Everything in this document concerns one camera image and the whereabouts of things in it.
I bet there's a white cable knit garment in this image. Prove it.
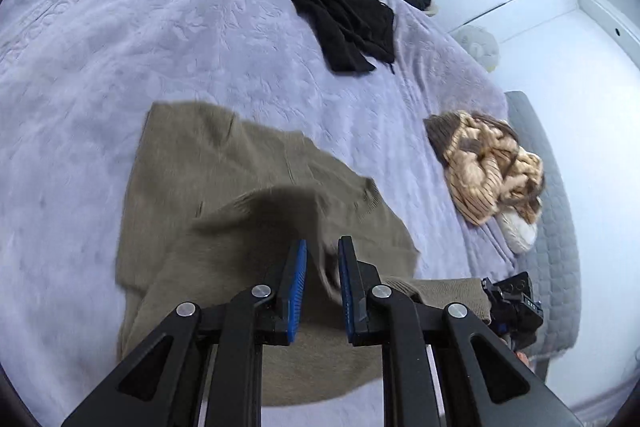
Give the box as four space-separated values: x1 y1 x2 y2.
497 204 540 254

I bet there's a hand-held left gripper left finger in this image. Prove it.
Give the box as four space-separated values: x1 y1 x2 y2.
61 239 308 427

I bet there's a cream striped garment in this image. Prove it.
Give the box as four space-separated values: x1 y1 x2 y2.
423 109 545 228

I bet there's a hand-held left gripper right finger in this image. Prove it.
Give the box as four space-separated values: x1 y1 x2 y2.
337 236 583 427

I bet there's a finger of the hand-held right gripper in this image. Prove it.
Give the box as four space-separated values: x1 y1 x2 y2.
481 277 502 309

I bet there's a lavender embossed blanket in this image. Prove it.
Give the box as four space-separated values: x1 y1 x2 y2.
0 0 516 427

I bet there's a taupe knit sweater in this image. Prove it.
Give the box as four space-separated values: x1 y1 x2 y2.
115 101 493 408

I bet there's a grey quilted bed pad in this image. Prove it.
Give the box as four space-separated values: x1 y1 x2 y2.
505 91 583 360

